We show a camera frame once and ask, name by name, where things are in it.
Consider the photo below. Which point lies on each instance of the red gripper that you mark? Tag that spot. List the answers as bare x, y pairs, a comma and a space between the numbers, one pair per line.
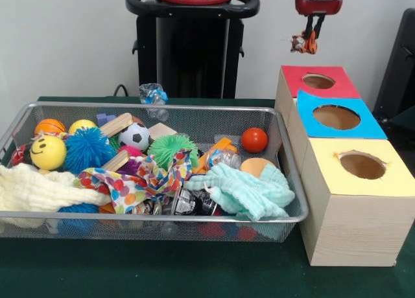
319, 5

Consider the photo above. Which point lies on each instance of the orange striped tiger plush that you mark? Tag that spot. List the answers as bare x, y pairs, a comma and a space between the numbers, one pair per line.
305, 45

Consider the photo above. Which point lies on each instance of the crushed clear plastic bottle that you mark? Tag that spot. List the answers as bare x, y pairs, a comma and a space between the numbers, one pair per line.
154, 96

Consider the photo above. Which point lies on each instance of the mint green cloth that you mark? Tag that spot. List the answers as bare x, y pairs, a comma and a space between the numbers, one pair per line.
246, 191

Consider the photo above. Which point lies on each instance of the shallow clear mesh bin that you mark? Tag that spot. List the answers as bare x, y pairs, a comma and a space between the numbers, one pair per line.
285, 181

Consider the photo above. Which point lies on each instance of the wooden box with three holes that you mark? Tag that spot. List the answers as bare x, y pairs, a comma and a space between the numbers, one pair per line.
350, 220

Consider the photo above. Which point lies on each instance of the black stand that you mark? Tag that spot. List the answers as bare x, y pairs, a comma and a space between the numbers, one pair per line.
399, 71

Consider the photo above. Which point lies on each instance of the red ball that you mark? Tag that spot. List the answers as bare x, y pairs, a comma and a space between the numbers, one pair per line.
254, 140

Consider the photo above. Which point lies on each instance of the orange flat plastic toy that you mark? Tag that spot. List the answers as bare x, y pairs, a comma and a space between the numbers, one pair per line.
224, 148

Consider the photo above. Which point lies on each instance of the toy hamburger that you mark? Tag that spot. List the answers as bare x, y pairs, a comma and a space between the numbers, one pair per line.
254, 166

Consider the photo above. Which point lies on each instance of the green furry monster toy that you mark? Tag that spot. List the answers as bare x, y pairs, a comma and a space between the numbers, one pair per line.
172, 149

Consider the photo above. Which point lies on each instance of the colourful polka dot cloth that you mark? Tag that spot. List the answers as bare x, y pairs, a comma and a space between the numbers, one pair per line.
130, 184

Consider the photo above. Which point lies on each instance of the blue spiky ball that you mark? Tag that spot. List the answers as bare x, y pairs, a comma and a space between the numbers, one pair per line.
79, 208
89, 149

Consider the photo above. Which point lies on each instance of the orange toy basketball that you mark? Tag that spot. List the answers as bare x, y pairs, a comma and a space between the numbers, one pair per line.
50, 126

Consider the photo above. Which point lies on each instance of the dark green table cloth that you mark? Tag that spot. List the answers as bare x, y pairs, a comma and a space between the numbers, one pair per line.
162, 272

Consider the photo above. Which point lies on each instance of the large yellow ball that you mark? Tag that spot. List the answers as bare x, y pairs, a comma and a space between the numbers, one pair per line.
48, 153

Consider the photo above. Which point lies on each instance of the cream yellow cloth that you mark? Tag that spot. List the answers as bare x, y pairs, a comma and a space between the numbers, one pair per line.
35, 188

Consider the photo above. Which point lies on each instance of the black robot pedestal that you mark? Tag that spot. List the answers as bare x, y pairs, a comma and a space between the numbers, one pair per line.
191, 52

